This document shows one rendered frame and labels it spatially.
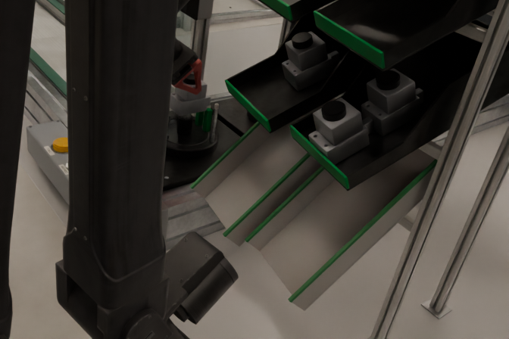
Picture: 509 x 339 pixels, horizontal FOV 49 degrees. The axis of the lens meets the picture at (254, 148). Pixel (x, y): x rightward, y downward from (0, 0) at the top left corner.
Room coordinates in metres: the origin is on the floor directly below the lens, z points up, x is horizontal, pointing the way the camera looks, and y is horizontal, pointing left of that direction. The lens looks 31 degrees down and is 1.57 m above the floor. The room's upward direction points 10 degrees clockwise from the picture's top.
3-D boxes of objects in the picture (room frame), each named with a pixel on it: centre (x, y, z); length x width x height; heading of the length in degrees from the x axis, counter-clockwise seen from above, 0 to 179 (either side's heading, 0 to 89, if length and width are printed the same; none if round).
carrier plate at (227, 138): (0.98, 0.15, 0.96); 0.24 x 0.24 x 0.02; 44
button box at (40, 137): (0.90, 0.36, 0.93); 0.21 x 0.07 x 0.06; 44
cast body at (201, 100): (0.99, 0.14, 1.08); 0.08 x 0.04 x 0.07; 133
